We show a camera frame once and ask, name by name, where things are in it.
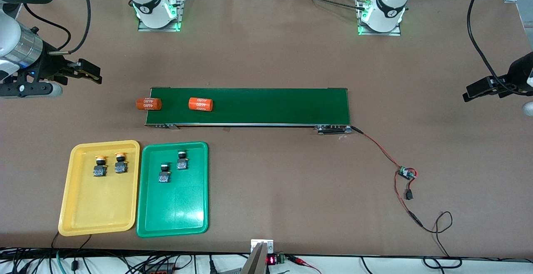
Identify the red clip lead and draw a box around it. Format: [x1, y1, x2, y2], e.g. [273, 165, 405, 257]
[287, 255, 322, 274]

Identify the green plastic tray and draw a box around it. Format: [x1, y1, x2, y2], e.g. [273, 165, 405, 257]
[136, 141, 209, 238]

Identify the black red power strip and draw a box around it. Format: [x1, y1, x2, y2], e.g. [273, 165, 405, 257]
[141, 263, 176, 274]

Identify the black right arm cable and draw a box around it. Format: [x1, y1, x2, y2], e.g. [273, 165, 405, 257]
[23, 0, 92, 55]

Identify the yellow push button switch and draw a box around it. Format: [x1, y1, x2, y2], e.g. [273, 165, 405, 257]
[93, 156, 108, 178]
[114, 152, 128, 174]

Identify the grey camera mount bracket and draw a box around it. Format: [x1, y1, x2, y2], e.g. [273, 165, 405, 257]
[241, 239, 274, 274]

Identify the yellow plastic tray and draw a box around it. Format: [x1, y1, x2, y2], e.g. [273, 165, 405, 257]
[58, 140, 141, 237]

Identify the red black power wire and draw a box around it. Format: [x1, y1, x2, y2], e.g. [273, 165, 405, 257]
[351, 126, 463, 269]

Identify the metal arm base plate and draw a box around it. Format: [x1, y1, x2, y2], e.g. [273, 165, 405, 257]
[137, 0, 186, 32]
[357, 0, 403, 37]

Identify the small green circuit board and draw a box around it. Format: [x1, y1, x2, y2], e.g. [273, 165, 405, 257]
[397, 166, 417, 181]

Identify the green conveyor belt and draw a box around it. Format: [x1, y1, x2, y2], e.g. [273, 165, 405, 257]
[144, 87, 353, 135]

